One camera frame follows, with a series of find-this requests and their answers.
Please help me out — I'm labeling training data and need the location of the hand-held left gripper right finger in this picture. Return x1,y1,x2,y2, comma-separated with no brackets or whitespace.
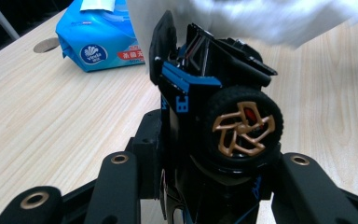
262,161,282,201

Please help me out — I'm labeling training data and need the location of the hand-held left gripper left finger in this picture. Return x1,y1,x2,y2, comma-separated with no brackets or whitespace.
125,109,164,201

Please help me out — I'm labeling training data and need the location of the blue and black toy car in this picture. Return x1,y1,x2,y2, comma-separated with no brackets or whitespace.
148,9,284,224

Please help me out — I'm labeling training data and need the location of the blue wet wipes pack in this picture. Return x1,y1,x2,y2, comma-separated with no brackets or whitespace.
54,0,146,74

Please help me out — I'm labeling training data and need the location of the white wet wipe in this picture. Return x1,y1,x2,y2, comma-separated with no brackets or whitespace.
125,0,358,75

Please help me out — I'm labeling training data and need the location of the white metal stand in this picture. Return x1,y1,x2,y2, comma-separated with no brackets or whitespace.
0,0,21,42

